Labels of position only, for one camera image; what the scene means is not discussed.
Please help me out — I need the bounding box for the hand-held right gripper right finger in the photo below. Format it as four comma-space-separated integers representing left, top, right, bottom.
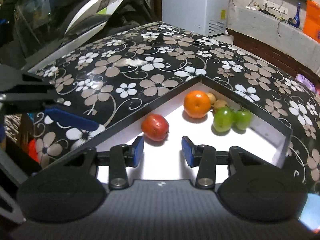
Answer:
181, 135, 269, 189

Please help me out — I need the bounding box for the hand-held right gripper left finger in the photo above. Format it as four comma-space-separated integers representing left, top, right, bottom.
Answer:
64, 135, 145, 190

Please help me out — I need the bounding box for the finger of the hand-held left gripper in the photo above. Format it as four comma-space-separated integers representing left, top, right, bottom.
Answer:
0, 65, 98, 132
0, 151, 28, 225

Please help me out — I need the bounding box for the black rimmed white box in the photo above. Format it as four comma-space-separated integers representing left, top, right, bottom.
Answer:
36, 74, 293, 180

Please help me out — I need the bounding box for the red apple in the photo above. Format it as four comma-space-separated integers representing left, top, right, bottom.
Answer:
141, 114, 170, 141

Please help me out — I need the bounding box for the green tomato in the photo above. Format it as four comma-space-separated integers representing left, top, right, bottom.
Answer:
213, 107, 234, 133
232, 110, 252, 130

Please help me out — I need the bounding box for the round orange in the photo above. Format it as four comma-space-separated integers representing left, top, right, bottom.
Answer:
184, 90, 212, 118

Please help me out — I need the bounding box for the blue cartoon tiger plate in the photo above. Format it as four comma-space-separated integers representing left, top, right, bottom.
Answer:
299, 192, 320, 232

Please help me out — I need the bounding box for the black floral tablecloth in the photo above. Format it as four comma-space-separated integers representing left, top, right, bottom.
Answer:
25, 21, 320, 195

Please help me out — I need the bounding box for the white scooter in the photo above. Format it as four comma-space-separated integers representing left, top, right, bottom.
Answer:
0, 0, 160, 73

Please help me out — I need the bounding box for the dark wooden low cabinet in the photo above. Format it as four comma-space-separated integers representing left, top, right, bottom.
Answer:
226, 29, 320, 85

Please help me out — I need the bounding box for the purple detergent bottle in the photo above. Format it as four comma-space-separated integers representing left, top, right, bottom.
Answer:
296, 75, 318, 90

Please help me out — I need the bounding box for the white chest freezer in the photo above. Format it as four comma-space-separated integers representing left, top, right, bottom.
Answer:
161, 0, 230, 37

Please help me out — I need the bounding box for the white cabinet cover cloth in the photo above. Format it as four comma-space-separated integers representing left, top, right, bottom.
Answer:
226, 5, 320, 80

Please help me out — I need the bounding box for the white power strip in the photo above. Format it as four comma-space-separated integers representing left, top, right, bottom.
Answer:
264, 1, 288, 14

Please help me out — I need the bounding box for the blue glass bottle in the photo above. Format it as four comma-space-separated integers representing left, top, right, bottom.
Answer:
292, 2, 302, 28

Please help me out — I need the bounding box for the orange cardboard box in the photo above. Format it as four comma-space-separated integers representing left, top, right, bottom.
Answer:
302, 0, 320, 43

